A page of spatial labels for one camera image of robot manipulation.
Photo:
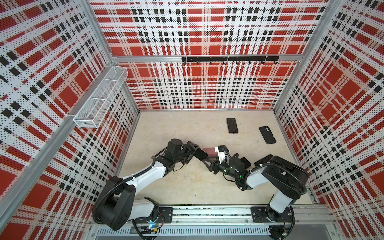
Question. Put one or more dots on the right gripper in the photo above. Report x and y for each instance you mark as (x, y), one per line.
(214, 165)

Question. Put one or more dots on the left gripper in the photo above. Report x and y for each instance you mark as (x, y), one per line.
(189, 149)

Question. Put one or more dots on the pink case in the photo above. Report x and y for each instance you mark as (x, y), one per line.
(211, 152)

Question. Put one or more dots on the black phone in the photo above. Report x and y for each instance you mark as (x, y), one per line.
(246, 163)
(232, 126)
(200, 154)

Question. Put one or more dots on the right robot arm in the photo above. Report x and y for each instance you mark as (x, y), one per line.
(289, 179)

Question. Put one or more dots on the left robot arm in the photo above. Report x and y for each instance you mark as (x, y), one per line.
(117, 203)

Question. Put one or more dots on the black textured phone case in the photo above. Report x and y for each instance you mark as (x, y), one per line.
(263, 161)

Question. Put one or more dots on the black phone case far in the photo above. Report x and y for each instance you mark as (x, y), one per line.
(267, 135)

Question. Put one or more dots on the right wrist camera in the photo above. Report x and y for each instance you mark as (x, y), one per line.
(222, 158)

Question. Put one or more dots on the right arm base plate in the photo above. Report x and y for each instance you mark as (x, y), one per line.
(268, 215)

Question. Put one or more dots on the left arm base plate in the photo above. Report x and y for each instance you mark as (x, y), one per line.
(162, 215)

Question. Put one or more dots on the white wire mesh basket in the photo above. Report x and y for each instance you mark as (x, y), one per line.
(94, 110)

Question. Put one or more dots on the black hook rail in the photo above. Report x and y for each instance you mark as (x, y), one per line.
(261, 59)

